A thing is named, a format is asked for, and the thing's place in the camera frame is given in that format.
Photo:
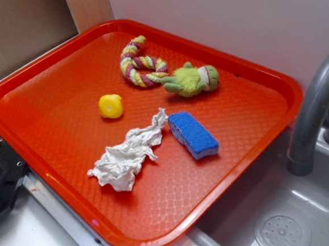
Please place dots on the blue sponge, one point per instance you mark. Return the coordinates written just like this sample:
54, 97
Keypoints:
189, 132

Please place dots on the red plastic tray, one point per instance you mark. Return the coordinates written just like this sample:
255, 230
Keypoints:
49, 114

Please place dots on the green plush frog toy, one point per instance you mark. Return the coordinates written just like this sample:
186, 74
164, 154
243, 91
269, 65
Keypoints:
190, 81

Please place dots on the yellow rubber duck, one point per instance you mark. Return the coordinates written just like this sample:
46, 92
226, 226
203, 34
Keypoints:
110, 106

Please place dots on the crumpled white cloth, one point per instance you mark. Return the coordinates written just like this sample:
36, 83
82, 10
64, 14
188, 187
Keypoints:
120, 164

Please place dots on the grey toy sink basin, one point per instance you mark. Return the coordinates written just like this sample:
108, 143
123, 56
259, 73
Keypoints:
268, 206

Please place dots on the brown cardboard panel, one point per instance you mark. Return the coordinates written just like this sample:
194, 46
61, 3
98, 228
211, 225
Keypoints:
29, 28

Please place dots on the grey toy faucet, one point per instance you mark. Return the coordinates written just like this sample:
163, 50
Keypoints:
312, 114

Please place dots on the multicolour rope toy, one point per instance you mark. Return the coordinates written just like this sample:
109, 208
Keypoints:
142, 71

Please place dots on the aluminium frame rail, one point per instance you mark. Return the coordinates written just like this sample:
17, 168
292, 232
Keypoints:
40, 218

